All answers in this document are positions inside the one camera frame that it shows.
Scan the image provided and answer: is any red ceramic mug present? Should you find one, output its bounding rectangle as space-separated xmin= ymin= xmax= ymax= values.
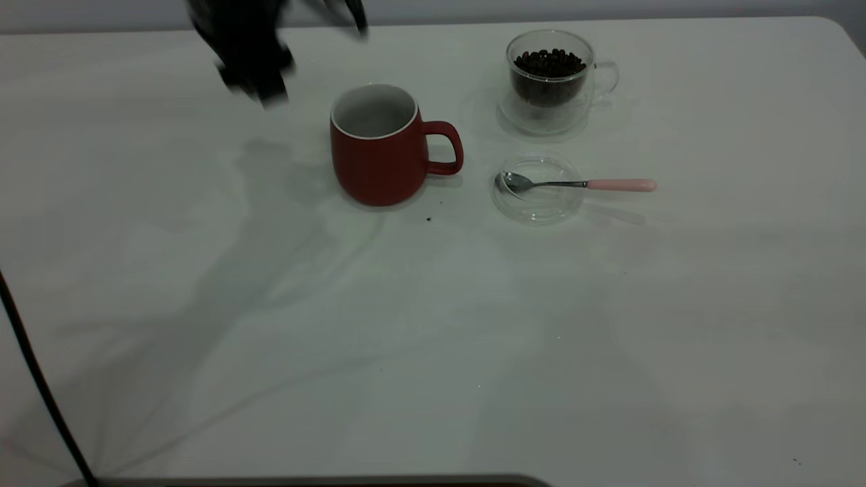
xmin=330 ymin=83 xmax=465 ymax=208

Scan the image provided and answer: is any clear round glass dish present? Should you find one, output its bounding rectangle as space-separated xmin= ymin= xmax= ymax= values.
xmin=492 ymin=156 xmax=585 ymax=225

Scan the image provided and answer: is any metal spoon with pink handle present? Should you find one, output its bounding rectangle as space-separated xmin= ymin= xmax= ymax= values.
xmin=496 ymin=171 xmax=658 ymax=194

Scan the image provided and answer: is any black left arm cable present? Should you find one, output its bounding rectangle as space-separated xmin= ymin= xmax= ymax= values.
xmin=0 ymin=269 xmax=99 ymax=487

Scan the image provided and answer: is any dark coffee beans pile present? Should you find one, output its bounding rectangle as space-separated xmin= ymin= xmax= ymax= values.
xmin=511 ymin=49 xmax=587 ymax=107

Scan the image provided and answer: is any clear double-walled glass cup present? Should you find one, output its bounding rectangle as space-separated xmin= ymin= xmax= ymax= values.
xmin=497 ymin=29 xmax=620 ymax=137

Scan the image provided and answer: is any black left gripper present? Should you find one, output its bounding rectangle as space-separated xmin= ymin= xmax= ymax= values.
xmin=187 ymin=0 xmax=296 ymax=109

